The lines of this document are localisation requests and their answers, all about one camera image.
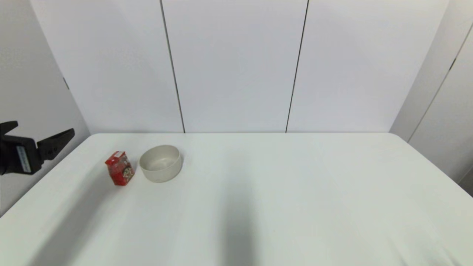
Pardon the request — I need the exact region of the beige round bowl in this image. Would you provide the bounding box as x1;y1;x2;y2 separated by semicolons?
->
139;144;183;183

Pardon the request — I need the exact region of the red milk carton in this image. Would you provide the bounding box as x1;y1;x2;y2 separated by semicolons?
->
104;150;135;186

